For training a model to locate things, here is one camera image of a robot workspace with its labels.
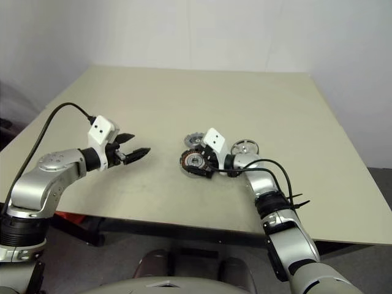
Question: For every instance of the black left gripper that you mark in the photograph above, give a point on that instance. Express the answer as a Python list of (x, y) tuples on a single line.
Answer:
[(114, 154)]

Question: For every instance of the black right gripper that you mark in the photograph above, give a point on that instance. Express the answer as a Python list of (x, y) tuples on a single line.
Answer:
[(209, 163)]

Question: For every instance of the motor stator with copper windings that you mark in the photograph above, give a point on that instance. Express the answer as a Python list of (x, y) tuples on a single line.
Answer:
[(192, 159)]

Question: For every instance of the silver spoked wheel part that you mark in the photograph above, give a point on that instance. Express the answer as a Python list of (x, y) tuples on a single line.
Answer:
[(245, 147)]

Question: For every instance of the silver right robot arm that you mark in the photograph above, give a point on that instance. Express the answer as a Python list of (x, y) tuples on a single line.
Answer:
[(263, 180)]

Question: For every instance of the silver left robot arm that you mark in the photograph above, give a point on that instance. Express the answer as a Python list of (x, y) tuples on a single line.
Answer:
[(39, 183)]

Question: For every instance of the grey toothed gear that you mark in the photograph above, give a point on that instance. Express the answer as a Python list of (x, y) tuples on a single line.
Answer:
[(191, 140)]

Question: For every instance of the red object under table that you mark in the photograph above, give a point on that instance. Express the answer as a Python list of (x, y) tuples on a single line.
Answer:
[(70, 218)]

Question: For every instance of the dark rounded shape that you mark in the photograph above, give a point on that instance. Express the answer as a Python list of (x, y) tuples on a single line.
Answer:
[(153, 263), (235, 271)]

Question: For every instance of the silver robot torso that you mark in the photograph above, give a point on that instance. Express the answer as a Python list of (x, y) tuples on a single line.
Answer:
[(137, 286)]

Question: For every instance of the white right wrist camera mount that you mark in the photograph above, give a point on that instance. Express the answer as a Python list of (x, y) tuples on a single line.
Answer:
[(214, 139)]

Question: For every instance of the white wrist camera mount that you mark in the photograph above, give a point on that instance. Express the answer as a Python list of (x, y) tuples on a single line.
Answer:
[(214, 139), (99, 128)]

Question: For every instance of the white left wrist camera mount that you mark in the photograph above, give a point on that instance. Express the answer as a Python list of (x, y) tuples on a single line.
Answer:
[(99, 128)]

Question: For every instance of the black table frame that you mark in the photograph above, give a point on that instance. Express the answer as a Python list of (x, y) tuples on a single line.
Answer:
[(183, 228)]

